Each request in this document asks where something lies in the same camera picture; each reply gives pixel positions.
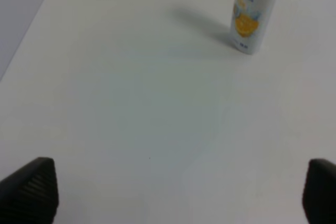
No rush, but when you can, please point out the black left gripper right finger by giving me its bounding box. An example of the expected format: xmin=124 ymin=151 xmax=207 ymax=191
xmin=302 ymin=158 xmax=335 ymax=223

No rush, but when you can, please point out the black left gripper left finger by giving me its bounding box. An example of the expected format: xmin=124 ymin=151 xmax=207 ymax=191
xmin=1 ymin=157 xmax=59 ymax=223

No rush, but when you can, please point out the white shampoo bottle orange label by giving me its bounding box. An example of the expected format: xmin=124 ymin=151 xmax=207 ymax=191
xmin=230 ymin=0 xmax=276 ymax=55

